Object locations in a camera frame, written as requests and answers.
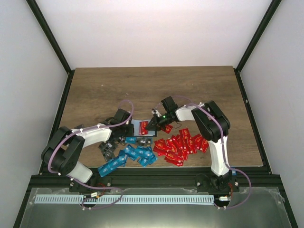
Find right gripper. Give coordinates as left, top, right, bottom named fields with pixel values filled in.
left=145, top=113, right=172, bottom=132

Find black card holder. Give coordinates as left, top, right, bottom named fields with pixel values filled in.
left=131, top=119, right=157, bottom=137

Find red VIP card front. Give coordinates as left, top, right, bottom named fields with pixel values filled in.
left=139, top=121, right=149, bottom=135

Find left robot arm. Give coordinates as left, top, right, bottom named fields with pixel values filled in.
left=41, top=108, right=133, bottom=192

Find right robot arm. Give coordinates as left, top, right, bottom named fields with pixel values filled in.
left=146, top=96, right=231, bottom=191

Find lone red VIP card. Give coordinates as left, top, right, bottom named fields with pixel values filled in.
left=161, top=124, right=173, bottom=134

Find black VIP card pile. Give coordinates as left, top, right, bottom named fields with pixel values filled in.
left=98, top=136, right=125, bottom=162

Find blue VIP card pile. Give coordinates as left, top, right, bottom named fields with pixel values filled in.
left=97, top=144, right=157, bottom=177

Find red VIP card pile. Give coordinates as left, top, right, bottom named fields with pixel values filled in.
left=152, top=128, right=209, bottom=167

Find lone black VIP card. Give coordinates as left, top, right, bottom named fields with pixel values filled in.
left=74, top=124, right=84, bottom=129

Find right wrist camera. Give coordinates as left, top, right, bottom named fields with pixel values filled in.
left=152, top=108, right=162, bottom=117

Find black aluminium frame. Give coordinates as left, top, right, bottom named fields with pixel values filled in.
left=14, top=0, right=298, bottom=228

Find white slotted cable duct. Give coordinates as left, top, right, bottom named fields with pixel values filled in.
left=34, top=194, right=214, bottom=205

